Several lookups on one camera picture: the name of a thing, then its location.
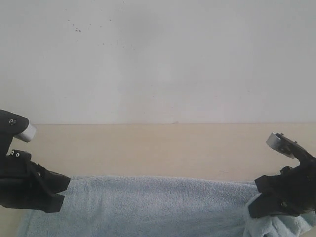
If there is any light blue fluffy towel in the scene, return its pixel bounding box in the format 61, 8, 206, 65
17, 176, 316, 237

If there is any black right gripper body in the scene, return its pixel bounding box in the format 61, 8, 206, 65
280, 148, 316, 215

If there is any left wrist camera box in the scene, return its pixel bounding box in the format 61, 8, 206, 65
14, 123, 37, 143

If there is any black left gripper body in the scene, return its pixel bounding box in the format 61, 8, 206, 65
0, 110, 34, 210

